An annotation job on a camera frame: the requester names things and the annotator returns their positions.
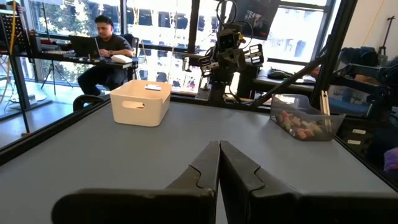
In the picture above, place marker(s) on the seated person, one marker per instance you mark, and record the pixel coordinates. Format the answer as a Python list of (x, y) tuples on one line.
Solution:
[(109, 46)]

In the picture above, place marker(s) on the dark grey plastic basket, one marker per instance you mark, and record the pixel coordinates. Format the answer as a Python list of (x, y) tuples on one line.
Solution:
[(308, 121)]

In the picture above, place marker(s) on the dark blue bag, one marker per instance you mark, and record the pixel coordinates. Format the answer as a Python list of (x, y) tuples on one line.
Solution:
[(360, 56)]

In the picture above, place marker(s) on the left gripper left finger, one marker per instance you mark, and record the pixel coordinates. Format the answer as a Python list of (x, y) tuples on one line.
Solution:
[(186, 199)]

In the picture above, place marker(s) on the black upright stand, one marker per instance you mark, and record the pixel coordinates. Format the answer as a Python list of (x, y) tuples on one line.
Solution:
[(386, 34)]

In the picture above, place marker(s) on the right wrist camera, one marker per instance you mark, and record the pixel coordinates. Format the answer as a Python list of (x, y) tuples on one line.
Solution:
[(227, 40)]

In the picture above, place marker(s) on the black computer mouse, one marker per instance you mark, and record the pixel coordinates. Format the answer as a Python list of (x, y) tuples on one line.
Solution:
[(276, 74)]

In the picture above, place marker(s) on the black office desk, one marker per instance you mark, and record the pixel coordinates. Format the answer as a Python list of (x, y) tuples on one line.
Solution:
[(93, 61)]

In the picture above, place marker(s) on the black tripod stand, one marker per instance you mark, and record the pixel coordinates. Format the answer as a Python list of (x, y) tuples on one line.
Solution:
[(53, 74)]

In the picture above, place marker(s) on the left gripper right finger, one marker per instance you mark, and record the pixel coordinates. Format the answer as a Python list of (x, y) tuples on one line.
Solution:
[(264, 202)]

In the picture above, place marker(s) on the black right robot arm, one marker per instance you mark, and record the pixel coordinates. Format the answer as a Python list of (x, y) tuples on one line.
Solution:
[(217, 90)]

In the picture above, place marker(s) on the black laptop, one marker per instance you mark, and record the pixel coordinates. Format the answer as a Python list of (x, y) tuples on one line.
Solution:
[(84, 46)]

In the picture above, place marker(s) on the purple object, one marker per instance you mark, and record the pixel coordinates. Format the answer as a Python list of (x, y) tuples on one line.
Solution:
[(392, 159)]

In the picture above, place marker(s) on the dark side desk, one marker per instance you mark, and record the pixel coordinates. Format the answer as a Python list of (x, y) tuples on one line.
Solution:
[(280, 83)]

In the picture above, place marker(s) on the dark hanging screen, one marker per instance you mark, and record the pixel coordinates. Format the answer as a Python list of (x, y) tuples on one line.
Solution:
[(258, 15)]

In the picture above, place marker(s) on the pale wooden sticks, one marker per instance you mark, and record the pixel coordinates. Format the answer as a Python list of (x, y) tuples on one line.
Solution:
[(325, 102)]

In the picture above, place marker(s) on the white label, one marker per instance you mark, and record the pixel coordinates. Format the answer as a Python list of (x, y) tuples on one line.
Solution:
[(354, 142), (359, 131)]

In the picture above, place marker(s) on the black perforated panel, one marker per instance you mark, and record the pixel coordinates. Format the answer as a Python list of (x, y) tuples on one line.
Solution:
[(14, 31)]

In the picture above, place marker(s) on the black window pillar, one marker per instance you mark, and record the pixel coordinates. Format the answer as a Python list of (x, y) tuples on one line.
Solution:
[(193, 25)]

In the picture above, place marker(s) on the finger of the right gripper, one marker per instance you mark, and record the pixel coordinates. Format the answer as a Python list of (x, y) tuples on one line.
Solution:
[(255, 54), (206, 66)]

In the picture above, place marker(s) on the white plastic basket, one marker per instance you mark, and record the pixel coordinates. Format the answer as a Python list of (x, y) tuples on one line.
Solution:
[(140, 102)]

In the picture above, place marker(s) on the white object on desk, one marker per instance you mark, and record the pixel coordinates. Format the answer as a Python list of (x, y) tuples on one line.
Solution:
[(122, 58)]

